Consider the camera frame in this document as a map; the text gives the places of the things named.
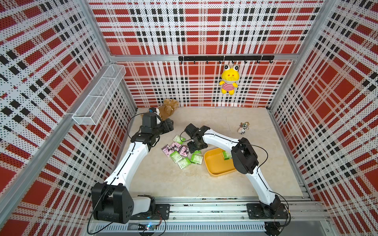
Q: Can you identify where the black hook rail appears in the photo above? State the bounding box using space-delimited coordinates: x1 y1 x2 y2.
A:
178 55 275 62

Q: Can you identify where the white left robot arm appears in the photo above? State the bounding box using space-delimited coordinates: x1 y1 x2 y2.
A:
91 112 174 224

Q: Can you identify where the white black cow plush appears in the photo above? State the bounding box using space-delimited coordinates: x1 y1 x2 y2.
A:
238 127 246 135

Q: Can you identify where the small electronics board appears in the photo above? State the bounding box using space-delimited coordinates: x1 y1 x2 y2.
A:
138 224 157 232

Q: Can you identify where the green tissue pack front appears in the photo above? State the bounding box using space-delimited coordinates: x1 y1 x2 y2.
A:
190 154 203 165

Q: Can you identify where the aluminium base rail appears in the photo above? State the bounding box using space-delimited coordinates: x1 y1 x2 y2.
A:
86 198 335 236

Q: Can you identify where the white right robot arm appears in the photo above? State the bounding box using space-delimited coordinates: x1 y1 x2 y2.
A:
184 124 290 219

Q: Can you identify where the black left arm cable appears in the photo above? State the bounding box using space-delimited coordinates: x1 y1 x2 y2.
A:
86 112 161 235

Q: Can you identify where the brown teddy bear plush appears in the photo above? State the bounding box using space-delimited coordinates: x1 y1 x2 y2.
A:
158 99 180 121

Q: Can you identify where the green tissue pack with barcode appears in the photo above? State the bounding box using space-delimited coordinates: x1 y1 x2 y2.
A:
177 157 191 170

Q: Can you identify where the fox figure keychain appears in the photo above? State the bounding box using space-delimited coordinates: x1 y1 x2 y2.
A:
240 122 250 130

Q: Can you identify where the yellow frog plush striped shirt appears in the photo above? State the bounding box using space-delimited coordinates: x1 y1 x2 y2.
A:
219 65 240 95

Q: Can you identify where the green pocket tissue pack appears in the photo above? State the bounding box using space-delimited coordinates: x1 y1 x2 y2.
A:
170 151 183 163

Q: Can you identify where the white wire mesh basket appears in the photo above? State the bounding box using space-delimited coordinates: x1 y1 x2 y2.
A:
73 65 126 125

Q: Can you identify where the yellow plastic storage tray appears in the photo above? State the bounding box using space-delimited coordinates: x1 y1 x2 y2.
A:
204 148 236 177

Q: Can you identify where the pink cartoon tissue pack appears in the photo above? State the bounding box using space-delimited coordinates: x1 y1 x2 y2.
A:
170 141 182 151
161 145 175 157
178 145 190 157

